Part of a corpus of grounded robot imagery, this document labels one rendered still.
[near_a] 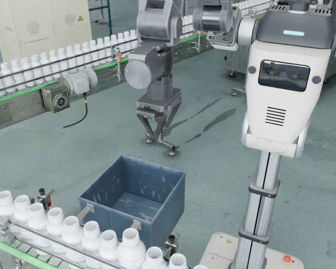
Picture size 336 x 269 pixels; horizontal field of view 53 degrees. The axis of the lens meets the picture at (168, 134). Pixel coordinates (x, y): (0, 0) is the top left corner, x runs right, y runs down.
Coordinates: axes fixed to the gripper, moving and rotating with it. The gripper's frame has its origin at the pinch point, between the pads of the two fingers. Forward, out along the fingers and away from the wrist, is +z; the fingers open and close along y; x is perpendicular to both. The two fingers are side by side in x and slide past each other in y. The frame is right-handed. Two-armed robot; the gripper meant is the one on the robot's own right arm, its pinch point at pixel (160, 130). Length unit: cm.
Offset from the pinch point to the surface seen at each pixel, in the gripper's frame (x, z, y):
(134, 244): 0.8, 22.4, 15.9
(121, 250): -2.2, 24.7, 17.0
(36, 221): -29.6, 27.2, 16.7
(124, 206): -35, 66, -34
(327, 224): 63, 139, -143
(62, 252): -22.7, 36.2, 16.3
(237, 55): -68, 101, -378
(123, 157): -39, 46, -42
